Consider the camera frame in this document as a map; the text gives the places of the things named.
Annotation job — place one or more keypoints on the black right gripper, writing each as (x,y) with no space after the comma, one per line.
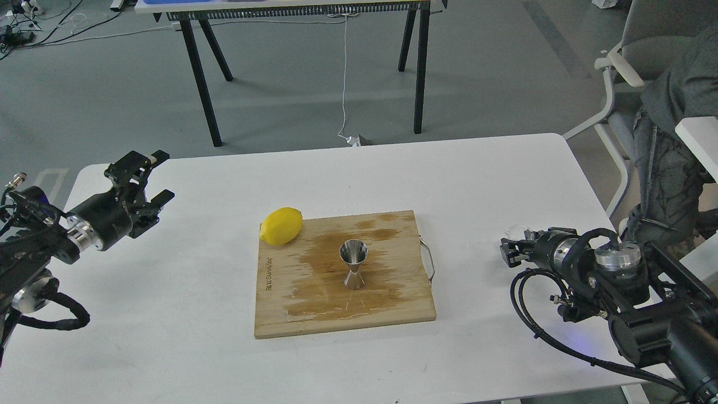
(550,249)

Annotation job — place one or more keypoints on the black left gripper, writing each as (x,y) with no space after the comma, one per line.
(124,210)

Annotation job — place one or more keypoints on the small clear glass cup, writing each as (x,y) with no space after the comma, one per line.
(519,232)

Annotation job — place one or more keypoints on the steel jigger measuring cup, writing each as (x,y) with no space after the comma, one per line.
(354,253)

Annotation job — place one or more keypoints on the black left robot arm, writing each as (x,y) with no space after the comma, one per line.
(34,232)

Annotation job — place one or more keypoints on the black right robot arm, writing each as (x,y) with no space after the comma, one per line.
(661,318)

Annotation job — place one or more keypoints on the yellow lemon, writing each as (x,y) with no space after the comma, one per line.
(281,226)

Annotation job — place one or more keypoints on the wooden cutting board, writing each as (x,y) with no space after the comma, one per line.
(300,286)

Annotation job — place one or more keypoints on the black-legged background table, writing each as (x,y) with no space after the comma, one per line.
(298,50)

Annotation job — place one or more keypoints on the white office chair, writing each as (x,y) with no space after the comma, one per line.
(662,71)

